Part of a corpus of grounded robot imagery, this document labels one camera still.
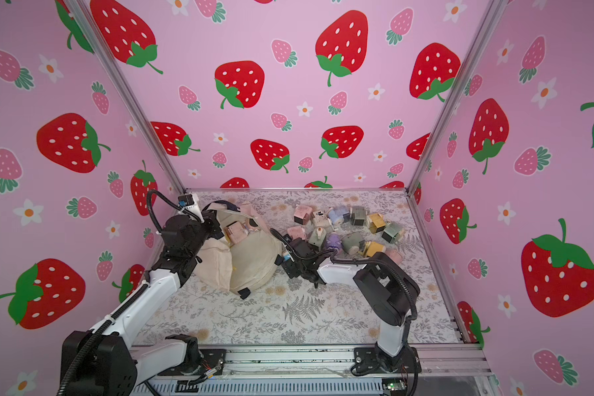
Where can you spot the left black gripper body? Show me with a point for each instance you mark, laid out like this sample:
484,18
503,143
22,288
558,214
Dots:
199,235

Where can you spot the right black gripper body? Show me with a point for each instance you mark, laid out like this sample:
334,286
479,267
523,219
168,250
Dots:
294,262

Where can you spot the purple pencil sharpener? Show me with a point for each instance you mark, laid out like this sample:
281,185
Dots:
334,241

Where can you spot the light blue pencil sharpener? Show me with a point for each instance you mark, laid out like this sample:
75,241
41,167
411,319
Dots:
339,215

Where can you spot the grey green round sharpener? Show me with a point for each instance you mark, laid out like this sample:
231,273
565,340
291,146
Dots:
353,244

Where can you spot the cream canvas tote bag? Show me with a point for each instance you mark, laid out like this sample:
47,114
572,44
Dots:
238,268

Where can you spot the yellow pencil sharpener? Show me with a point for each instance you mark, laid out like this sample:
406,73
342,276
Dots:
376,223
373,248

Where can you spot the grey green pencil sharpener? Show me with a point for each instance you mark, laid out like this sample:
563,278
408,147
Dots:
358,216

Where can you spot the pink round pencil sharpener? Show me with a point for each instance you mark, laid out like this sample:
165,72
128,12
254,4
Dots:
396,256

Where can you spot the mint green pencil sharpener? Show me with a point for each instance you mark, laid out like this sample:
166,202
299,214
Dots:
393,232

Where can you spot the cream white pencil sharpener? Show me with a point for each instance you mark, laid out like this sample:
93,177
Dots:
321,219

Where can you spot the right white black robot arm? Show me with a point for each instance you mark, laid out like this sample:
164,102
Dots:
390,292

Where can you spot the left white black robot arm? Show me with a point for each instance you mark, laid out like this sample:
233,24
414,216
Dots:
101,360

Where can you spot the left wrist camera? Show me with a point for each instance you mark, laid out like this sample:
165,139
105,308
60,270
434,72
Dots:
188,213

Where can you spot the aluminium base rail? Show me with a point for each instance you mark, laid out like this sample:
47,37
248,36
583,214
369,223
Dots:
450,369

